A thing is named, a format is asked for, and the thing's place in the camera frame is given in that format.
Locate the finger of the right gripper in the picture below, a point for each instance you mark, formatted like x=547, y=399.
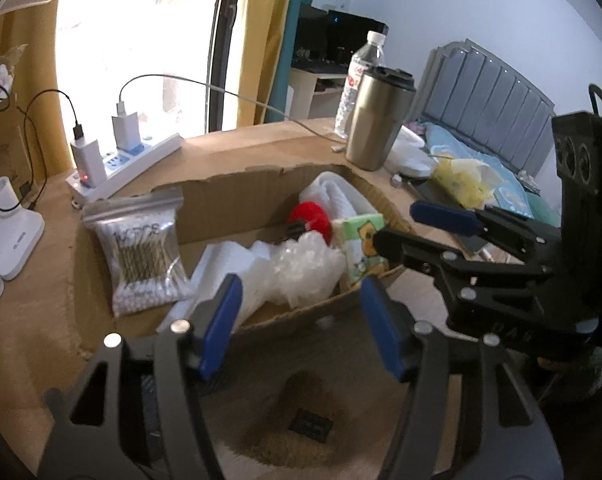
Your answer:
x=448, y=267
x=461, y=222

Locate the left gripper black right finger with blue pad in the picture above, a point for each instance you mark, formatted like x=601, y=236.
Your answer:
x=502, y=433

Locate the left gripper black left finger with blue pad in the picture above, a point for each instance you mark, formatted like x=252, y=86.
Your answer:
x=134, y=411

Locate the green tissue packet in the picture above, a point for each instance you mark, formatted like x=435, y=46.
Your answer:
x=355, y=238

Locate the white paper towel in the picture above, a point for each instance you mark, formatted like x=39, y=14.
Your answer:
x=338, y=198

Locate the cotton swab bag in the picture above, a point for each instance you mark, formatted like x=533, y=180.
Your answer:
x=138, y=237

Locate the red plush ball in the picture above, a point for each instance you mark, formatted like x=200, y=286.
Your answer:
x=307, y=217

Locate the clear plastic bag bundle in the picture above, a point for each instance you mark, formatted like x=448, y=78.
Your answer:
x=301, y=272

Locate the yellow crumpled bag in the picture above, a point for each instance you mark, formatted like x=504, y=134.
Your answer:
x=469, y=181

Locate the grey bed headboard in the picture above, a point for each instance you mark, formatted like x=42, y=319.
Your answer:
x=486, y=104

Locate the brown cardboard box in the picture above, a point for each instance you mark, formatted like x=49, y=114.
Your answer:
x=246, y=206

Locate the steel travel tumbler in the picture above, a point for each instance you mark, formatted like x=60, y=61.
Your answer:
x=383, y=102

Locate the clear water bottle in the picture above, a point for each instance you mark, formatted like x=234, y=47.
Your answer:
x=371, y=54

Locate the white power strip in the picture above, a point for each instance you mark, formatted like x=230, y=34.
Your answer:
x=123, y=167

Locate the black monitor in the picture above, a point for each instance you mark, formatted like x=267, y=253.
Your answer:
x=326, y=40

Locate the yellow curtain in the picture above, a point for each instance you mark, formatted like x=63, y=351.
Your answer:
x=263, y=35

